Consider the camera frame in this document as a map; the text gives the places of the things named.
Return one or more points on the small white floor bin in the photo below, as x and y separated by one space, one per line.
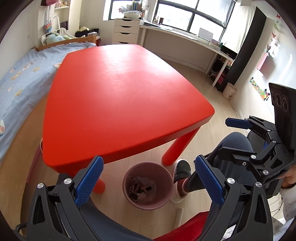
229 91

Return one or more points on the bed with blue sheet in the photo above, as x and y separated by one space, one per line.
26 84

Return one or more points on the person leg dark trousers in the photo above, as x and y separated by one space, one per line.
234 140

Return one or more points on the white laptop on desk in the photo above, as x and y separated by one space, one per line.
205 35

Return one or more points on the red chair seat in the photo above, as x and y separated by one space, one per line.
189 231

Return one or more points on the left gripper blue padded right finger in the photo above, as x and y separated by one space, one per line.
213 184

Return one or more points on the black white shoe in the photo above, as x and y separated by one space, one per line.
181 172

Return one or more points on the black card box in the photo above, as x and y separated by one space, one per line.
137 196

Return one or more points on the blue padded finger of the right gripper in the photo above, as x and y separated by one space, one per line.
238 123
236 156

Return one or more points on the white long desk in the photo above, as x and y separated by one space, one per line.
181 48

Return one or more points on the red plastic table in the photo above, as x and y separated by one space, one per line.
116 101

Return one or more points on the white drawer cabinet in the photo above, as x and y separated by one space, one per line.
126 31

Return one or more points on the right hand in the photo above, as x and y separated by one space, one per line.
289 178

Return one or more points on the black tall panel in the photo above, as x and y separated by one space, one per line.
248 47

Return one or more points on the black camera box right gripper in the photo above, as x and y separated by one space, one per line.
283 100

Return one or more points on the pink trash bin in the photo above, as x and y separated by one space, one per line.
152 179

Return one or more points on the green plush toy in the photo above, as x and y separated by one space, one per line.
56 37

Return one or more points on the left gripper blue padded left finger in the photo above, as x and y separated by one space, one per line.
86 179

